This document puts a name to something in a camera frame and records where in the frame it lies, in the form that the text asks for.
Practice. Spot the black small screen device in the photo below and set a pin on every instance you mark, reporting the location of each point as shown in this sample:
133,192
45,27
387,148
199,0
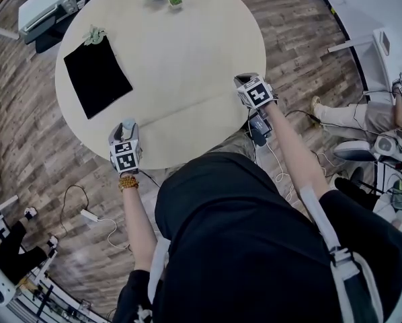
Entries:
259,126

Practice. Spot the small grey tablet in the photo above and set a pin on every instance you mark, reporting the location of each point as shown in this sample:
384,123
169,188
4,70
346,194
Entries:
384,39

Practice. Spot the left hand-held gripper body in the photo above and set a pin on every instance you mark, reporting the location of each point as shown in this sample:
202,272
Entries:
125,158

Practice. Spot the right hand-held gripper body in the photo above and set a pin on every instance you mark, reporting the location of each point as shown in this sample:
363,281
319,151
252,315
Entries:
258,94

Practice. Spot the white power strip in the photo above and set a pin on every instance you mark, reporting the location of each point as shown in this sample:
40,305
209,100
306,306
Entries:
89,215

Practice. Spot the person's right forearm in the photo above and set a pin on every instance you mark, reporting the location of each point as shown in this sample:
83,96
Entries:
288,136

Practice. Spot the white side desk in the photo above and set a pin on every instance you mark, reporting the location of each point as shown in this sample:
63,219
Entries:
389,66

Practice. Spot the small leafy potted plant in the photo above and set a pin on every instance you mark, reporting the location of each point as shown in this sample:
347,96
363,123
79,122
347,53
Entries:
94,35

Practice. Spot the black cloth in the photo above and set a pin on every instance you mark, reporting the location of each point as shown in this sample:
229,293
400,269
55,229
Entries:
97,76

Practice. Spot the small white round object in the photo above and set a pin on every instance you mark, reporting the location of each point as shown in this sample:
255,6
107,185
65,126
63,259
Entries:
128,124

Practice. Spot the person's black shirt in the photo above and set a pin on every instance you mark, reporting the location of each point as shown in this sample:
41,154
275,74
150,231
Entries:
238,247

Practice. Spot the person's left forearm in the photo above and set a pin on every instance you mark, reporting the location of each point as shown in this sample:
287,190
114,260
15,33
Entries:
138,220

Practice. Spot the white countertop oven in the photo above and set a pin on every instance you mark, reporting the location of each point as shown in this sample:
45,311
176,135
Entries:
43,3

